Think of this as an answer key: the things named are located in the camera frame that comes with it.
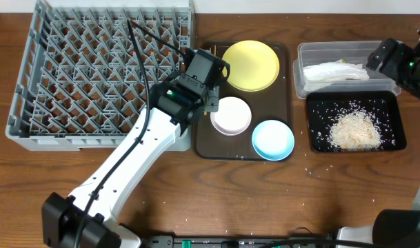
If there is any black rectangular tray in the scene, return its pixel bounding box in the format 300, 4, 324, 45
306, 91, 407, 153

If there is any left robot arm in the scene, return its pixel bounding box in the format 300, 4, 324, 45
41, 72, 219, 247

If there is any clear plastic bin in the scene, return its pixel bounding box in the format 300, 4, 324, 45
293, 41, 401, 99

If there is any yellow round plate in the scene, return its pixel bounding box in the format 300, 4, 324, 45
222, 40, 280, 92

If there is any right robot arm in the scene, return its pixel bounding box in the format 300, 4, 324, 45
330, 26, 420, 247

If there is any grey dishwasher rack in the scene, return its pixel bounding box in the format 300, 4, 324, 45
6, 1, 194, 151

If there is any pile of rice waste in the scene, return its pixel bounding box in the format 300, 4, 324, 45
328, 110, 381, 151

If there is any dark brown serving tray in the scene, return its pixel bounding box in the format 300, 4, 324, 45
192, 41, 292, 161

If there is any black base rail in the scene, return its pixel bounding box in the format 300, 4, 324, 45
140, 227, 369, 248

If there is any light blue bowl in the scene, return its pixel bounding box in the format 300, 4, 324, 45
251, 120, 295, 161

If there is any white paper napkin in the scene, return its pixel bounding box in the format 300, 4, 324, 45
303, 61, 370, 81

